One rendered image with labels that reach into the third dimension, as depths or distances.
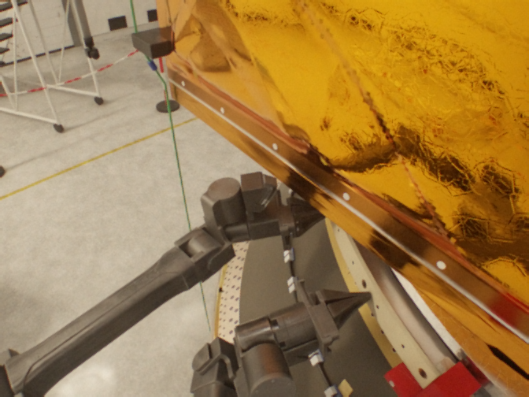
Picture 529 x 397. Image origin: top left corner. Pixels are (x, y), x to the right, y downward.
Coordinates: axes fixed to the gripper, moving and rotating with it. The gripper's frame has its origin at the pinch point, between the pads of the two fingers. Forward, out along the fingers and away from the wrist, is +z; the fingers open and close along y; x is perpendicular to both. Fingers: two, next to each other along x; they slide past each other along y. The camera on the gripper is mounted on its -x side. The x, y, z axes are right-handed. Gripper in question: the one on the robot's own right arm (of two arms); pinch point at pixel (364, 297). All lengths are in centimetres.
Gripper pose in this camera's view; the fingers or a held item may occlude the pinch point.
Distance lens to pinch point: 54.5
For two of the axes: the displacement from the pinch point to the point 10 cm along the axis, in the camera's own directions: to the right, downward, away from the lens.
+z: 9.4, -3.2, 1.2
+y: 3.1, 6.6, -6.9
